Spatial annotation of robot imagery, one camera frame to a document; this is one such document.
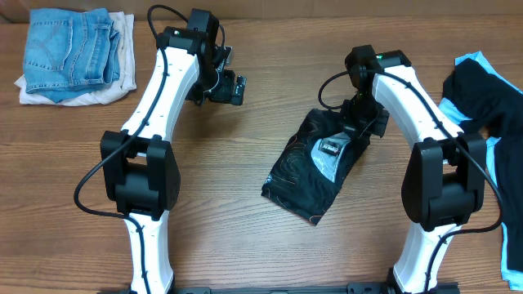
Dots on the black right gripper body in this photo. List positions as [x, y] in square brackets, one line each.
[366, 117]

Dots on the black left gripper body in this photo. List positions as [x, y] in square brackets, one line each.
[218, 85]

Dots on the black printed cycling jersey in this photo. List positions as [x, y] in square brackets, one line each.
[309, 174]

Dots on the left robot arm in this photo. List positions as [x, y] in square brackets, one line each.
[140, 170]

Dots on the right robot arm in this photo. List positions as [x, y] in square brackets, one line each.
[445, 178]

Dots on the folded white cloth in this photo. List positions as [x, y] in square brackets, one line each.
[124, 24]

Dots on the black and light-blue garment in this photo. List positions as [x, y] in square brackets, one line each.
[476, 97]

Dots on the folded blue jeans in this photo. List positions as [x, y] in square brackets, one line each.
[69, 53]

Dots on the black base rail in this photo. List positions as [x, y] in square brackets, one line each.
[350, 288]

